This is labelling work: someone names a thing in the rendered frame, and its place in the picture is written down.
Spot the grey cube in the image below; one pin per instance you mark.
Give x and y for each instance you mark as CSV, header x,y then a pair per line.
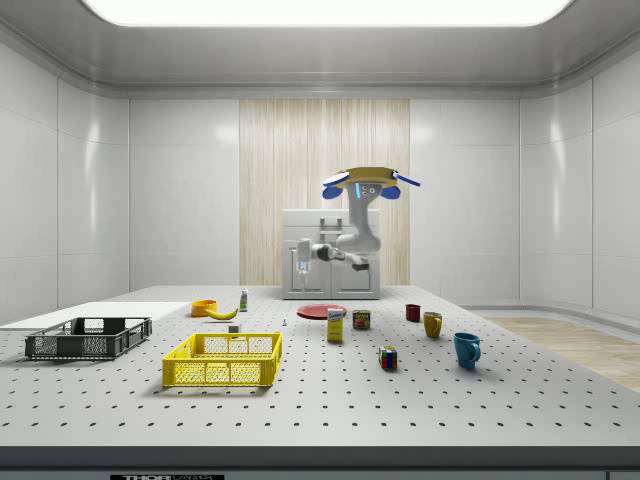
x,y
234,329

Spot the yellow bowl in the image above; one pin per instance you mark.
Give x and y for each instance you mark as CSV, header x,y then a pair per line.
x,y
200,309

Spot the yellow mug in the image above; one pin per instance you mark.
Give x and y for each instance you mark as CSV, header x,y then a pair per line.
x,y
431,326

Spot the dark grey basket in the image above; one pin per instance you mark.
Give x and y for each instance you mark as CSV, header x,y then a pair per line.
x,y
65,345

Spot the banana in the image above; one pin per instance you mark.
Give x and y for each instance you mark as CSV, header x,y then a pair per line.
x,y
222,315

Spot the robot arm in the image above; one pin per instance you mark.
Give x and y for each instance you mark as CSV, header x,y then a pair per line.
x,y
364,225

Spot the puzzle cube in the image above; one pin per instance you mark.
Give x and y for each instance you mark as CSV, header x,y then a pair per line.
x,y
388,358

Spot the white cabinet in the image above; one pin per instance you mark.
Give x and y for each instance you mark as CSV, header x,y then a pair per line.
x,y
300,225

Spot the yellow basket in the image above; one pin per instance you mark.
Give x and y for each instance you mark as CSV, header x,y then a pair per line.
x,y
215,372

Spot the flat-sided can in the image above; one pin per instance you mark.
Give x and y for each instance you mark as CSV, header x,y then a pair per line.
x,y
361,320

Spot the red mug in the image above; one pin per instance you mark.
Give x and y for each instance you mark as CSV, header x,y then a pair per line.
x,y
412,313

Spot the blue mug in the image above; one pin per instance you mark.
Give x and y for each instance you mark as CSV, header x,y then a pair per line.
x,y
465,350

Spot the red plate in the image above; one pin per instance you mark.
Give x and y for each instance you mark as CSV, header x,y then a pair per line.
x,y
315,312

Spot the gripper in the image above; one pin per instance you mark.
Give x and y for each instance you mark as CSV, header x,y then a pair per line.
x,y
303,270

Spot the yellow white box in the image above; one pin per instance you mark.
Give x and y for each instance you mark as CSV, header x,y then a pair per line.
x,y
335,327

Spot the small white bottle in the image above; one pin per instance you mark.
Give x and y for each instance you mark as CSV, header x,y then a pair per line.
x,y
244,301

